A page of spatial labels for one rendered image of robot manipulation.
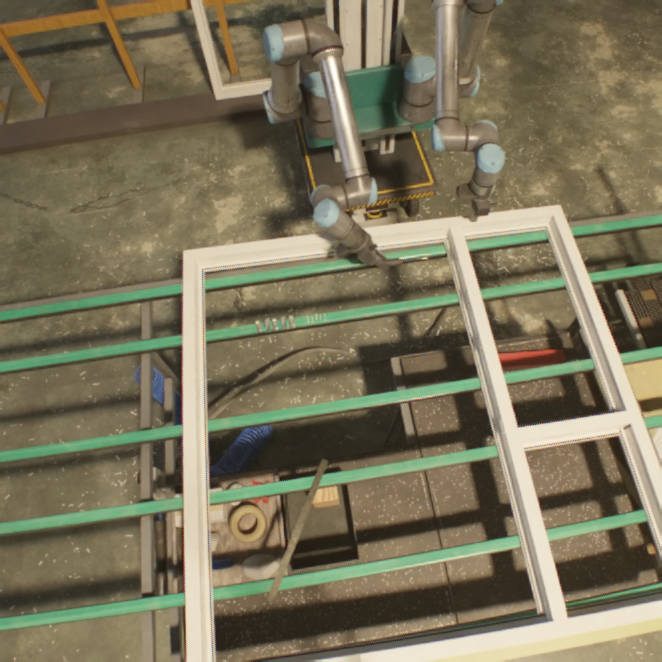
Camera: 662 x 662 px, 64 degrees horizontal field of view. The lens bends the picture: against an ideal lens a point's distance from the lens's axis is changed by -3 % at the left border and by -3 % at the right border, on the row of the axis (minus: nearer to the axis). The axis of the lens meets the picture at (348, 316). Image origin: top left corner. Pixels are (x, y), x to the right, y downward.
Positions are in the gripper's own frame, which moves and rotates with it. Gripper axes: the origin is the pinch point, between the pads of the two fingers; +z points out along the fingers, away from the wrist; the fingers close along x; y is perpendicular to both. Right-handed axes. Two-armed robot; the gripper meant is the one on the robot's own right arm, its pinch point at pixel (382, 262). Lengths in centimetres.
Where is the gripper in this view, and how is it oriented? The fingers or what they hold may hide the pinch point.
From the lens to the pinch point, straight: 204.0
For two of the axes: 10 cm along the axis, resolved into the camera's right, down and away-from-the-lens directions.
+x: -1.2, -7.2, 6.8
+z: 6.4, 4.6, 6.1
